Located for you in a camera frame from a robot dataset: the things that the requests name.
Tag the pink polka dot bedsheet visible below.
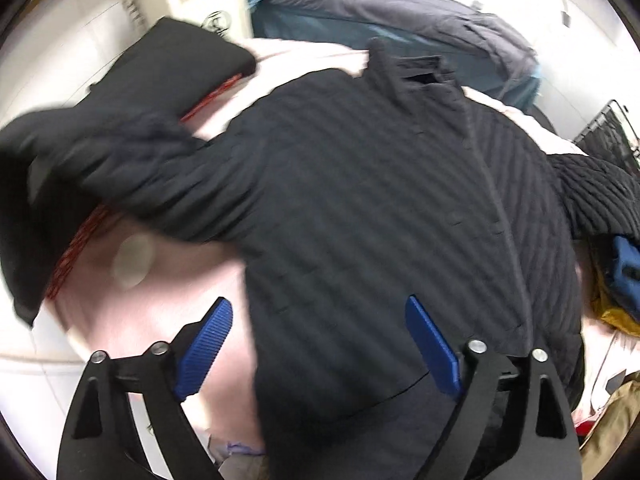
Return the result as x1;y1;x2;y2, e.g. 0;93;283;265
44;37;586;466

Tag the black folded garment red trim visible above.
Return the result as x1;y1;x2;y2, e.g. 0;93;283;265
81;16;257;119

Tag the black wire rack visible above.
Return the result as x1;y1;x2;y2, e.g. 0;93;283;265
574;100;639;177

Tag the olive yellow garment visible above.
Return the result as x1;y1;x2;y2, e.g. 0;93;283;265
579;284;640;480

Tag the black quilted jacket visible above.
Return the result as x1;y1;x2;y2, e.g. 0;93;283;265
1;41;639;479

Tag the navy blue folded garment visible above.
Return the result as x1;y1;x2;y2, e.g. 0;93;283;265
608;236;640;322

